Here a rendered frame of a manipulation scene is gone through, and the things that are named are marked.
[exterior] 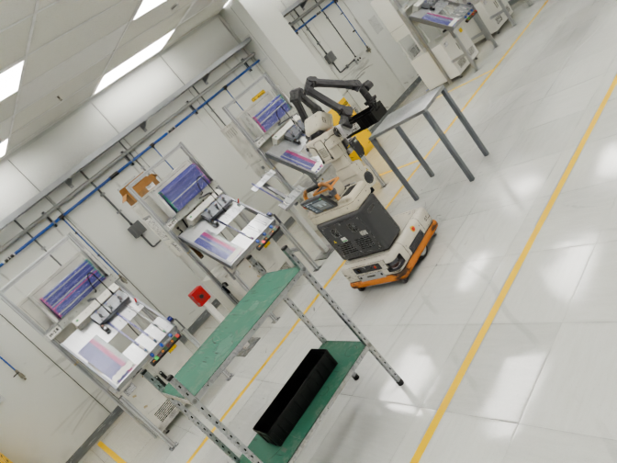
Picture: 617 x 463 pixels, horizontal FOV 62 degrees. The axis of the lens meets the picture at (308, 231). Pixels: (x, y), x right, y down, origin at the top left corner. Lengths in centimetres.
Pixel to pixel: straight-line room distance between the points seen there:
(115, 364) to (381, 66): 707
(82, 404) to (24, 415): 57
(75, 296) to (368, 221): 268
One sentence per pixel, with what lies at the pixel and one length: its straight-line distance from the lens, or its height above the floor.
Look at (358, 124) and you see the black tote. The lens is 435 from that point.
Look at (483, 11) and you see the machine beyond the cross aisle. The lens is 968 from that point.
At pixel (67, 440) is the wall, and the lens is 664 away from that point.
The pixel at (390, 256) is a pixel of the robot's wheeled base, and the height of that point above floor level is 26.
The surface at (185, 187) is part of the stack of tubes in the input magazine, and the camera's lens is 542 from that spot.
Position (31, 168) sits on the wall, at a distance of 672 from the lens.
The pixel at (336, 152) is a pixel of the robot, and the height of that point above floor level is 106.
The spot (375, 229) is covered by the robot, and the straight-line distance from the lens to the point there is 388.
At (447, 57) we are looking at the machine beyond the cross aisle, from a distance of 849.
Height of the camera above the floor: 180
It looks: 15 degrees down
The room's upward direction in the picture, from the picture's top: 40 degrees counter-clockwise
